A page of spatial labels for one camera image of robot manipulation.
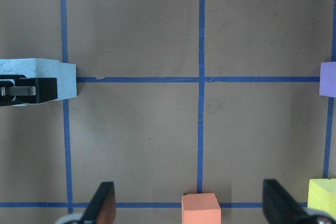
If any yellow block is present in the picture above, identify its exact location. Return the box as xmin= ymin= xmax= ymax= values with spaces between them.
xmin=308 ymin=178 xmax=335 ymax=218

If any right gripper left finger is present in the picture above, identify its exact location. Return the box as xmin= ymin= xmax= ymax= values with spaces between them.
xmin=81 ymin=182 xmax=116 ymax=223

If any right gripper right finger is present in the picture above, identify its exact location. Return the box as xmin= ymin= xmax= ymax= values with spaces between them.
xmin=262 ymin=179 xmax=315 ymax=224

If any purple block right side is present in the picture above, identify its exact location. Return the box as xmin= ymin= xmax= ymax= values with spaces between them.
xmin=319 ymin=62 xmax=336 ymax=98

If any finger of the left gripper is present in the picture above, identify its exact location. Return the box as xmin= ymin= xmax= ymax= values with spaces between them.
xmin=1 ymin=74 xmax=57 ymax=106

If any light blue block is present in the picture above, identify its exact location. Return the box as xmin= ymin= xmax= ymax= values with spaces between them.
xmin=1 ymin=58 xmax=77 ymax=101

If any orange block right back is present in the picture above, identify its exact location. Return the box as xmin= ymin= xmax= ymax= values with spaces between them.
xmin=181 ymin=193 xmax=222 ymax=224

